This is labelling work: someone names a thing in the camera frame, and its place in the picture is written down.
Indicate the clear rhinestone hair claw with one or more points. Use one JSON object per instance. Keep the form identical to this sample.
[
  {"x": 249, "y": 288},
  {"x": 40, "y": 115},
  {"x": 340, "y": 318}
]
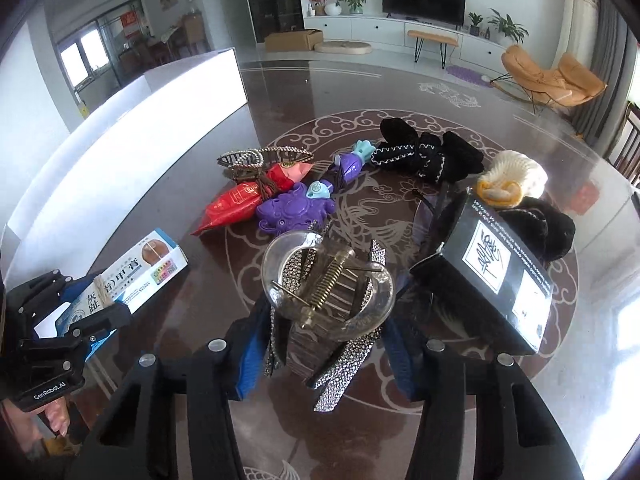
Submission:
[{"x": 327, "y": 307}]

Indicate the brown rhinestone hair clip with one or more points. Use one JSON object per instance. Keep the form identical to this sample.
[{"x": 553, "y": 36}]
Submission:
[{"x": 252, "y": 162}]

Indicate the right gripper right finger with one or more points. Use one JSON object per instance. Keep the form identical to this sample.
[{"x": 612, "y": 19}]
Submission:
[{"x": 516, "y": 436}]

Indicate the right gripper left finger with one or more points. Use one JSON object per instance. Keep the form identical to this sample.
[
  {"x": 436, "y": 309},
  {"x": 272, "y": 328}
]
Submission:
[{"x": 135, "y": 435}]

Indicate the red snack packet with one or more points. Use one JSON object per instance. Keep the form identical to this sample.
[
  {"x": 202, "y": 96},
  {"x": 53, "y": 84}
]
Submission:
[{"x": 240, "y": 202}]

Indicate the purple toy figure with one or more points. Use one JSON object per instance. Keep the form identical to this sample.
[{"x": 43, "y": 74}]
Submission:
[{"x": 298, "y": 209}]

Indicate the black printed box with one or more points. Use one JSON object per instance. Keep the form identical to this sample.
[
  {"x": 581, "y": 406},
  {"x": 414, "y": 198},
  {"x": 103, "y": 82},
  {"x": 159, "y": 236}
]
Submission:
[{"x": 483, "y": 271}]

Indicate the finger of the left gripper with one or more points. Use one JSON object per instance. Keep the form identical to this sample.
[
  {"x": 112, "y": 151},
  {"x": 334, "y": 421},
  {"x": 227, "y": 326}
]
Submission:
[
  {"x": 95, "y": 322},
  {"x": 32, "y": 301}
]

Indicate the brown cardboard box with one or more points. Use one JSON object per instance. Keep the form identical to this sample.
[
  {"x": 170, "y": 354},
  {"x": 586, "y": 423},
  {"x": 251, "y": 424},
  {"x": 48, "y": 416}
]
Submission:
[{"x": 297, "y": 40}]

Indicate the green plant right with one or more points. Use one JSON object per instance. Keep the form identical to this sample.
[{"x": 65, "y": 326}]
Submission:
[{"x": 510, "y": 30}]

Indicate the person's left hand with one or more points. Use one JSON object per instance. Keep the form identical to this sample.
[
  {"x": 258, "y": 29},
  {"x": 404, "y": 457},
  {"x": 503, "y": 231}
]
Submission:
[{"x": 23, "y": 424}]

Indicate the wooden bench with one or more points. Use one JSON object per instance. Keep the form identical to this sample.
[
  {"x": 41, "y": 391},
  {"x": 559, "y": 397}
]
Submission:
[{"x": 443, "y": 42}]

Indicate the white tv cabinet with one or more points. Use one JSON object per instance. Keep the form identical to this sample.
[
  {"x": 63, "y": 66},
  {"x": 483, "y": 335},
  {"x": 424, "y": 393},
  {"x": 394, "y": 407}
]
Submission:
[{"x": 391, "y": 34}]

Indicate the blue white ointment box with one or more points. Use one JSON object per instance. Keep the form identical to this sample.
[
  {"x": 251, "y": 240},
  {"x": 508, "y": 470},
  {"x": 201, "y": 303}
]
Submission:
[{"x": 133, "y": 279}]

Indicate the white cardboard sorting box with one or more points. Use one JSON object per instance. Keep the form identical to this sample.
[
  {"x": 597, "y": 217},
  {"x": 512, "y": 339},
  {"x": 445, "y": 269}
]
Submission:
[{"x": 97, "y": 176}]

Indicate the orange lounge chair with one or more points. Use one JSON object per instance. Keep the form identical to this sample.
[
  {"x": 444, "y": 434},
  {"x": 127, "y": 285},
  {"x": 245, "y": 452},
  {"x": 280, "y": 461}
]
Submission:
[{"x": 567, "y": 85}]

